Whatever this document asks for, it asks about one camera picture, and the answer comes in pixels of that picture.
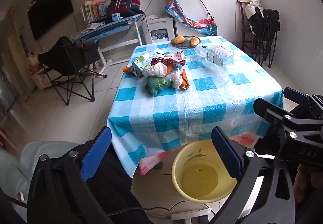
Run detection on black folding camp chair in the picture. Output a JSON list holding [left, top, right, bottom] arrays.
[[38, 36, 108, 106]]

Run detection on white sack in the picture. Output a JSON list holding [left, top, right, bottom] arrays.
[[244, 0, 263, 35]]

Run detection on green white drink carton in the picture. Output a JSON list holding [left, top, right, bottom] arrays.
[[131, 53, 158, 78]]

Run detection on black wall television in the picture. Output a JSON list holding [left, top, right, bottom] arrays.
[[27, 0, 74, 41]]

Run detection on white plastic stool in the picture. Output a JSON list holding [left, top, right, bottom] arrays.
[[142, 15, 174, 45]]

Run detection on white plastic bag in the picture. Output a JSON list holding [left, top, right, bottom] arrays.
[[142, 64, 169, 78]]

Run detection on dark wooden chair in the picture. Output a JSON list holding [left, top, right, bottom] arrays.
[[237, 0, 258, 55]]

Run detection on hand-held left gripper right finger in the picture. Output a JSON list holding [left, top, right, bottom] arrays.
[[207, 126, 296, 224]]

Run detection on red snack wrapper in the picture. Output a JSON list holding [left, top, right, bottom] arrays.
[[151, 53, 187, 67]]

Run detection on yellow plastic basin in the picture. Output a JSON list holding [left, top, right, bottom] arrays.
[[172, 140, 243, 202]]

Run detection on blue white checkered tablecloth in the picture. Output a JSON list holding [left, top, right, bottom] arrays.
[[107, 36, 284, 179]]

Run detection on orange peel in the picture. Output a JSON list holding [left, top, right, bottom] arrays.
[[180, 69, 190, 90]]

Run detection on person's right hand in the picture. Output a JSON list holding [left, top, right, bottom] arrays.
[[294, 163, 323, 204]]

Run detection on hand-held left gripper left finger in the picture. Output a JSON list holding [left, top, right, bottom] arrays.
[[26, 127, 119, 224]]

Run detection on clear plastic water bottle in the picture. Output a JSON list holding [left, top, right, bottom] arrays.
[[195, 44, 236, 66]]

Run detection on red plastic sheet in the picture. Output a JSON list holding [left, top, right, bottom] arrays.
[[138, 133, 263, 176]]

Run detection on loose white papers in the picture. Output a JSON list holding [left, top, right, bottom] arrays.
[[83, 22, 106, 31]]

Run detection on low white drawer cabinet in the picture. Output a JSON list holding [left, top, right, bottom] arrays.
[[31, 63, 55, 90]]

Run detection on glass fruit plate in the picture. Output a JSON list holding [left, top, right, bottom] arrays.
[[171, 36, 201, 49]]

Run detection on grey green sofa cushion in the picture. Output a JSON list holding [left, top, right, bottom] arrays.
[[0, 141, 84, 214]]

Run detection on person's black trouser leg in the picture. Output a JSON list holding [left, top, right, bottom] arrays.
[[86, 143, 152, 224]]

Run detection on colourful printed strap bag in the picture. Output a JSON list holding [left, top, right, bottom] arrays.
[[165, 0, 218, 37]]

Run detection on green plush toy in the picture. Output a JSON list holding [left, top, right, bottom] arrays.
[[145, 76, 173, 95]]

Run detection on row of books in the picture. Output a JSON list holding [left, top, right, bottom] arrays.
[[80, 0, 109, 23]]

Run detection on blue white study desk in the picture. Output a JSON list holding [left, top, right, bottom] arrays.
[[72, 14, 144, 74]]

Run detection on dark striped backpack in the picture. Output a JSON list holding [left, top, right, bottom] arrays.
[[106, 0, 146, 21]]

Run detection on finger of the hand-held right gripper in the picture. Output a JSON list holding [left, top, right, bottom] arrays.
[[253, 98, 323, 164], [283, 87, 316, 111]]

